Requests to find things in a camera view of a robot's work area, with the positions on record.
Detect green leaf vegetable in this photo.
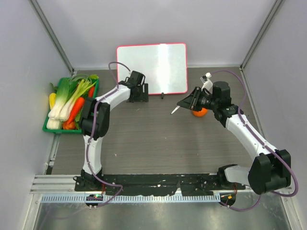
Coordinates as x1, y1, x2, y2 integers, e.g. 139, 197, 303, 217
74, 112, 81, 130

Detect green white bok choy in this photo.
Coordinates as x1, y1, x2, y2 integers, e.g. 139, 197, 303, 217
48, 78, 70, 119

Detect orange toy carrot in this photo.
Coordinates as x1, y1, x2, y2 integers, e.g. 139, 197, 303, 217
67, 97, 85, 124

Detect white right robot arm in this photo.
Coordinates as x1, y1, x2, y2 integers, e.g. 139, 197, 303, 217
177, 81, 291, 195

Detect yellow toy pepper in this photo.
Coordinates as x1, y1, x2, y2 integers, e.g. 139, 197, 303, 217
49, 92, 56, 110

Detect green white leek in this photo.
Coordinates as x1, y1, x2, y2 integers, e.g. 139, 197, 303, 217
59, 80, 92, 122

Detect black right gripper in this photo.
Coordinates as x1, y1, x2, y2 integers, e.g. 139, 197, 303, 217
178, 87, 219, 112

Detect red toy chili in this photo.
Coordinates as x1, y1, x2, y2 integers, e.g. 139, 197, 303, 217
88, 86, 95, 98

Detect green plastic tray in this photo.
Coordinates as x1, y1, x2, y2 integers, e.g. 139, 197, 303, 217
43, 74, 99, 134

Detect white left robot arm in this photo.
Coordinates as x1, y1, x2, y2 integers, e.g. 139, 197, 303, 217
74, 71, 149, 192

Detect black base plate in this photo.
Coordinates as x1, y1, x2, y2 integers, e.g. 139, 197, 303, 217
73, 173, 246, 196

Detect orange tangerine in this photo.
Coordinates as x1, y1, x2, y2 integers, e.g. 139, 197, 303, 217
192, 108, 208, 117

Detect white slotted cable duct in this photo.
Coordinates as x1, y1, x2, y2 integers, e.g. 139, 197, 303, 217
41, 193, 220, 204

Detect pink framed whiteboard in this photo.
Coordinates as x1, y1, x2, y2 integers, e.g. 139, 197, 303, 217
116, 43, 188, 95

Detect white marker pen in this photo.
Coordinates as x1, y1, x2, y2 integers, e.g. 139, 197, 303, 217
171, 106, 180, 115

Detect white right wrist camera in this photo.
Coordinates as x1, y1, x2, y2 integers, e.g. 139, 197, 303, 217
200, 72, 213, 91

